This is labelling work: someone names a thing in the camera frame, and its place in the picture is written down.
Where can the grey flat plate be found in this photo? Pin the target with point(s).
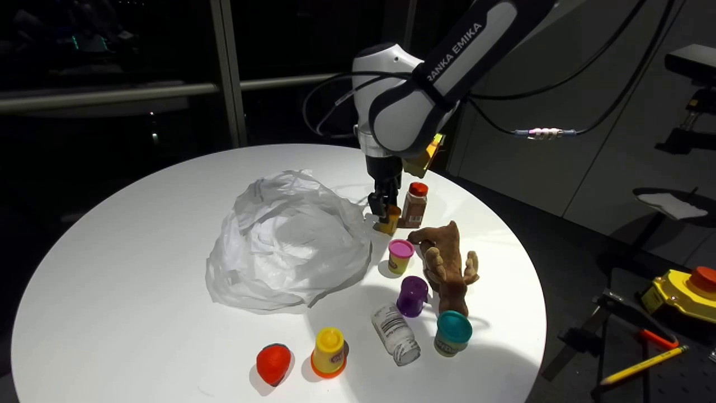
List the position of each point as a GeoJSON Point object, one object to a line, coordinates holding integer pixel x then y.
{"type": "Point", "coordinates": [673, 202]}

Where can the black equipment stand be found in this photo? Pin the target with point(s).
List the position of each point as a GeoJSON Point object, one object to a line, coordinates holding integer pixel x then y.
{"type": "Point", "coordinates": [695, 60]}

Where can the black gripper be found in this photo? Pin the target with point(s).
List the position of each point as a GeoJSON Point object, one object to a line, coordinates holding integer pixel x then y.
{"type": "Point", "coordinates": [384, 175]}

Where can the brown bottle orange cap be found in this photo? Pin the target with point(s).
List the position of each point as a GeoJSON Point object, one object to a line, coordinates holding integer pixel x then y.
{"type": "Point", "coordinates": [415, 205]}

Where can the yellow wrist camera mount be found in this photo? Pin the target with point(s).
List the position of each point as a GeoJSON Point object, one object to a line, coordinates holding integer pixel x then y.
{"type": "Point", "coordinates": [425, 155]}

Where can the grey horizontal window rail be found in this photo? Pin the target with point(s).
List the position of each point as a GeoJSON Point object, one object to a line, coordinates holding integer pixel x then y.
{"type": "Point", "coordinates": [112, 95]}

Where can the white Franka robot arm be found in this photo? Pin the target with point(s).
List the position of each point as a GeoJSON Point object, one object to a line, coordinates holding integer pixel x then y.
{"type": "Point", "coordinates": [406, 90]}

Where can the pink lid dough tub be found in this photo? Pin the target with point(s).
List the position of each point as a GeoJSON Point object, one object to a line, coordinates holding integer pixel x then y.
{"type": "Point", "coordinates": [401, 254]}

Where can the yellow pencil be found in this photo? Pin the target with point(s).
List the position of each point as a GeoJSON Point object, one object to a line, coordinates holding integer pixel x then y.
{"type": "Point", "coordinates": [641, 365]}

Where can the purple lid dough tub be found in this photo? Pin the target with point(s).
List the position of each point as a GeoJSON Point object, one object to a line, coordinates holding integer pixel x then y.
{"type": "Point", "coordinates": [412, 295]}

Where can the teal lid dough tub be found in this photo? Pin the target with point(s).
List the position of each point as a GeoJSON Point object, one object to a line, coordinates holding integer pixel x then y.
{"type": "Point", "coordinates": [452, 327]}

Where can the yellow lid orange tub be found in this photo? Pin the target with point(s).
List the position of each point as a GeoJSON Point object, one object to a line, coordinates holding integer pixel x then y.
{"type": "Point", "coordinates": [329, 350]}

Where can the grey window post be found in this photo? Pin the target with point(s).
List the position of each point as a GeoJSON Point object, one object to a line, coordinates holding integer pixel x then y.
{"type": "Point", "coordinates": [226, 74]}

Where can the yellow emergency stop box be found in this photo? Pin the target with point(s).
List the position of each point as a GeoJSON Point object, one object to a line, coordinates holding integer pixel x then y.
{"type": "Point", "coordinates": [683, 292]}

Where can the white plastic bag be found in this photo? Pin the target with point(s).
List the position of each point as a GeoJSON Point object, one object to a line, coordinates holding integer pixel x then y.
{"type": "Point", "coordinates": [287, 238]}

